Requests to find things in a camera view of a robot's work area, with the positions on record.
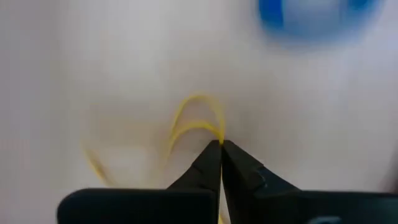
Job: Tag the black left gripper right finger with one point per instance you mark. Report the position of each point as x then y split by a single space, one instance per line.
242 186

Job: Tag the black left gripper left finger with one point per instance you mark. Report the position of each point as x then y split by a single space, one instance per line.
205 177

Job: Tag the yellow rubber band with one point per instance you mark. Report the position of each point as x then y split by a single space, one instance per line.
196 124

